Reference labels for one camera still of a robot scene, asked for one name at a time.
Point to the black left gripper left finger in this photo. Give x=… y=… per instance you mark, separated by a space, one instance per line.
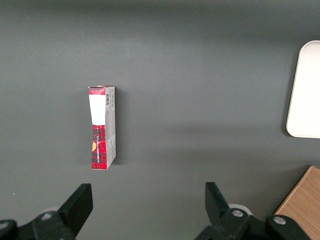
x=50 y=227

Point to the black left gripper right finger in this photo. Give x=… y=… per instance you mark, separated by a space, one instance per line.
x=232 y=227

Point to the oak wooden drawer cabinet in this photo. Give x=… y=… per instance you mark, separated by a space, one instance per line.
x=305 y=205

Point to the red plaid cardboard box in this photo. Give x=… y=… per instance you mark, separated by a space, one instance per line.
x=100 y=150

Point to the beige rectangular tray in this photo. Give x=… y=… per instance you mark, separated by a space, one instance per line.
x=307 y=95

